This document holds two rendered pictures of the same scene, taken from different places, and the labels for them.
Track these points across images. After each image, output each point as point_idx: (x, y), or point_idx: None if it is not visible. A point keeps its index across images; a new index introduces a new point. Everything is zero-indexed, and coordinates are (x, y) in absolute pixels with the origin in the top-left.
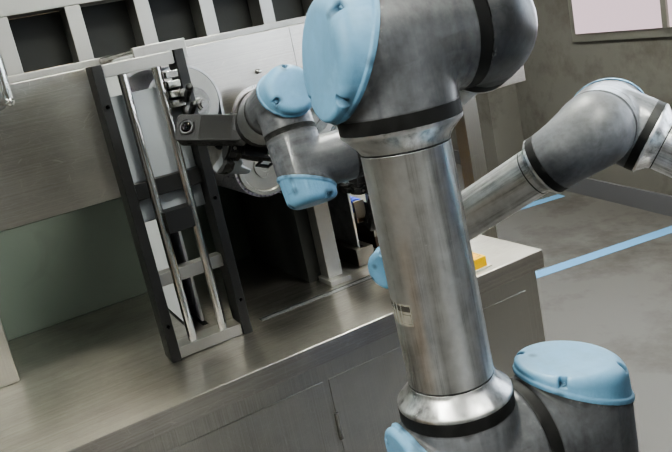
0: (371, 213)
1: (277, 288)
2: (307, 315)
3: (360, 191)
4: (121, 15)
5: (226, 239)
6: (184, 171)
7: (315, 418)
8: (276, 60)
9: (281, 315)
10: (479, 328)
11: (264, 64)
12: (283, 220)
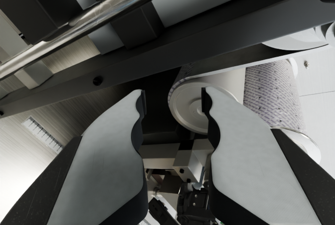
0: (158, 218)
1: (100, 108)
2: (28, 175)
3: (179, 212)
4: None
5: (48, 98)
6: None
7: None
8: (315, 79)
9: (35, 140)
10: None
11: (312, 69)
12: (159, 111)
